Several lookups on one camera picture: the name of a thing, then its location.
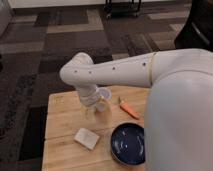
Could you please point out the white sponge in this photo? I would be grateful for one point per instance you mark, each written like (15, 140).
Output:
(86, 138)

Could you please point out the dark blue bowl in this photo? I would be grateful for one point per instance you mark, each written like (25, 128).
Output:
(127, 144)

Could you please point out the black office chair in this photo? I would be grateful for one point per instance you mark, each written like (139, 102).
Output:
(198, 29)

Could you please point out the white plastic cup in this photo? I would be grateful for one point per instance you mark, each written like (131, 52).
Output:
(105, 96)

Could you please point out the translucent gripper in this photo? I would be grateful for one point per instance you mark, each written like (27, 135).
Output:
(89, 105)

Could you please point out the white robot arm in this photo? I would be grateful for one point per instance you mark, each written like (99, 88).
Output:
(178, 117)

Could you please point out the black rolling cart base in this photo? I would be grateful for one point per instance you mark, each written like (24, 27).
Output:
(131, 8)

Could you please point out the orange pepper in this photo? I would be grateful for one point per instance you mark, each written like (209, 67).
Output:
(128, 109)

